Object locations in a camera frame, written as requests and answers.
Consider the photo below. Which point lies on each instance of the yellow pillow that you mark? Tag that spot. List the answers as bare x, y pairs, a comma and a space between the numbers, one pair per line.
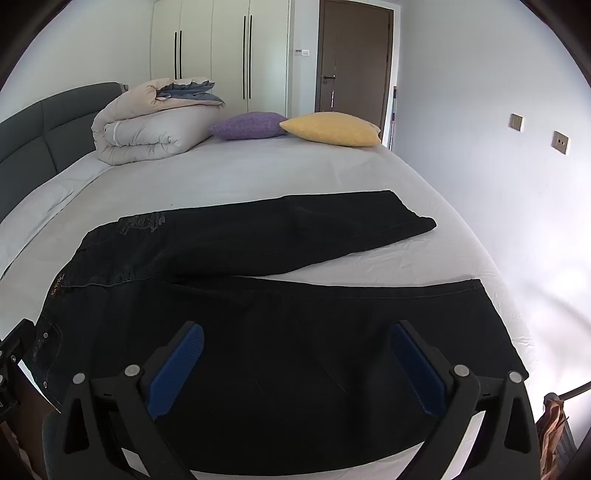
332, 129

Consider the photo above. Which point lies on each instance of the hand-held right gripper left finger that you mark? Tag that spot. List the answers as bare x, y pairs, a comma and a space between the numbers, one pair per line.
183, 362

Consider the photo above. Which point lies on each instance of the purple pillow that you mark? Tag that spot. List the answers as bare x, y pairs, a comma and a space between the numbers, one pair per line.
247, 125

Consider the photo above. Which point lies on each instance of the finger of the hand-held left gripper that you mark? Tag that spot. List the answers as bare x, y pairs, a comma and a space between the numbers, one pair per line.
7, 392
16, 344

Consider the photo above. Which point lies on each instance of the white wardrobe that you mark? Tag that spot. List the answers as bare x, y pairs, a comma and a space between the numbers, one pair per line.
207, 46

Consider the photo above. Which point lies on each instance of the black denim pants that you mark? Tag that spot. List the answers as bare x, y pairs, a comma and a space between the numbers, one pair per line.
277, 332

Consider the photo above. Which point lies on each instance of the folded beige duvet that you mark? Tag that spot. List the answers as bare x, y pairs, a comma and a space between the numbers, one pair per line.
138, 134

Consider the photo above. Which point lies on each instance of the bed with white sheet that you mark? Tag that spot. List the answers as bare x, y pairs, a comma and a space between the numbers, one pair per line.
277, 170

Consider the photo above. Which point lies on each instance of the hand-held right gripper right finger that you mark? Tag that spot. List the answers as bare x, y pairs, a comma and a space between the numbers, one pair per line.
415, 369

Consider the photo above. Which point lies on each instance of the beige wall socket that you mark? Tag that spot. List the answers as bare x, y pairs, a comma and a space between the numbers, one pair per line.
561, 142
516, 122

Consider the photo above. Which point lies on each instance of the white light switch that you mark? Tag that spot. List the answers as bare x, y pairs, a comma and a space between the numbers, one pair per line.
302, 52

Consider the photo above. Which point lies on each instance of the brown cloth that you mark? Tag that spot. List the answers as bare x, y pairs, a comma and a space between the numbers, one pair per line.
551, 429

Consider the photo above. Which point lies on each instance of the brown door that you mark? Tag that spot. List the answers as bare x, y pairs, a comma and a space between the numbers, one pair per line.
355, 55

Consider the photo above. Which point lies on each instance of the grey upholstered headboard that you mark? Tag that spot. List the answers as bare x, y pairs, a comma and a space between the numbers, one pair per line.
27, 138

